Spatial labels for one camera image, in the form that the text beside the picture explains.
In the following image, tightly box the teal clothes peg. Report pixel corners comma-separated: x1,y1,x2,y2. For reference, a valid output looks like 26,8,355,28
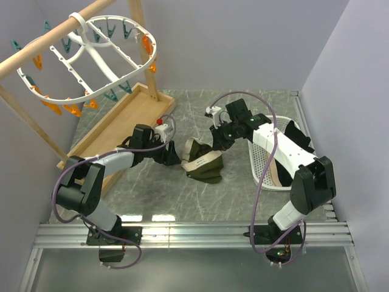
93,30,101,43
43,19,52,34
119,85,133,94
25,74,36,86
10,39,22,52
61,38,72,54
122,20,132,40
103,89,119,102
106,18,117,39

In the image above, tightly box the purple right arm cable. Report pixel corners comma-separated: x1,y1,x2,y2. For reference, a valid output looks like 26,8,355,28
208,91,306,268

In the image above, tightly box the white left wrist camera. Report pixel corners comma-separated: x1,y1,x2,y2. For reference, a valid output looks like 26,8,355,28
154,119,174,143

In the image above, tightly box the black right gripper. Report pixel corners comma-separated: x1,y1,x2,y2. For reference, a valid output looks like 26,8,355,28
210,119,240,151

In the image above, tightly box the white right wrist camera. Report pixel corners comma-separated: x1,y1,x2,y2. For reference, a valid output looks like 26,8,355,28
205,106,223,128

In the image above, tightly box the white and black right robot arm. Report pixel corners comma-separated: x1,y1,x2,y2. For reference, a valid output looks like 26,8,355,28
205,99,336,243

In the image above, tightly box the white plastic laundry basket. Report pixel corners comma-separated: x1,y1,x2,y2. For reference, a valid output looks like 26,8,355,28
247,116,301,192

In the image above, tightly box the white plastic clip hanger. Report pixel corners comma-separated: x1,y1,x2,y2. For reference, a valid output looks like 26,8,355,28
17,13,157,107

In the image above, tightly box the aluminium mounting rail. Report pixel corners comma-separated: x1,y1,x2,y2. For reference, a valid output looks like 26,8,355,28
33,221,354,249

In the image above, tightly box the olive green underwear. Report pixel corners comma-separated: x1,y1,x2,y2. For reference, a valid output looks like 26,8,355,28
181,137,224,184

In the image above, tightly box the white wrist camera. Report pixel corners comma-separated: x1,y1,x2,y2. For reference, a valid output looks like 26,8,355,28
205,106,223,128
154,119,174,143

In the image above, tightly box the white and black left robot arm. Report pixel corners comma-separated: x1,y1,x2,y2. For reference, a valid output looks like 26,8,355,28
52,123,181,245

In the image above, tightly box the black garment in basket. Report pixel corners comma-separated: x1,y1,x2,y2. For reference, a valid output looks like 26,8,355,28
275,120,315,187

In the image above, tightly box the beige garment in basket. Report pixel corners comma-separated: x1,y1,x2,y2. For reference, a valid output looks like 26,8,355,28
266,158,283,187

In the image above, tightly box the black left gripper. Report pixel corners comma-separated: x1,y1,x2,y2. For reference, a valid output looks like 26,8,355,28
143,135,181,166

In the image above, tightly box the orange clothes peg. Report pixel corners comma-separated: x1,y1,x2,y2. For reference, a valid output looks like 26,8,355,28
33,54,43,70
63,104,82,117
142,35,153,56
148,58,157,73
83,99,99,109
41,100,63,116
30,86,42,95

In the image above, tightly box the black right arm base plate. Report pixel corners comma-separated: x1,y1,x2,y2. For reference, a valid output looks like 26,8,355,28
253,225,303,246

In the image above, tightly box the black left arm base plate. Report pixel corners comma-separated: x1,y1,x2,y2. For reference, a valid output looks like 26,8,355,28
86,226,142,246

